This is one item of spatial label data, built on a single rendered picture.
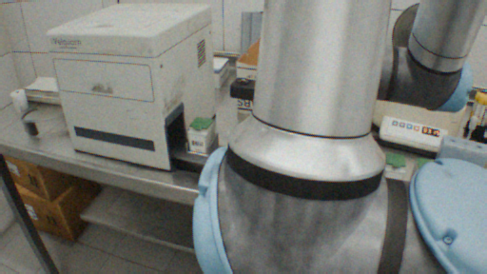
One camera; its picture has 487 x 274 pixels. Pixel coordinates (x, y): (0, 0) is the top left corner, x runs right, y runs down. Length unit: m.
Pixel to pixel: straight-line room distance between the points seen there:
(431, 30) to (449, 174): 0.19
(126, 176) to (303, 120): 0.61
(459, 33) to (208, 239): 0.32
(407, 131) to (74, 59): 0.77
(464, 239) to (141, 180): 0.64
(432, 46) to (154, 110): 0.50
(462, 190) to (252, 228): 0.15
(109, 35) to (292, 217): 0.54
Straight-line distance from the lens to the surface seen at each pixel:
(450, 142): 0.78
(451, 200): 0.26
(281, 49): 0.21
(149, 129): 0.72
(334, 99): 0.21
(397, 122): 0.90
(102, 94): 0.75
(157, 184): 0.74
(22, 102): 1.22
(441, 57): 0.43
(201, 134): 0.70
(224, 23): 1.27
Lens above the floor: 1.33
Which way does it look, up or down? 32 degrees down
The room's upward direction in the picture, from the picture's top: straight up
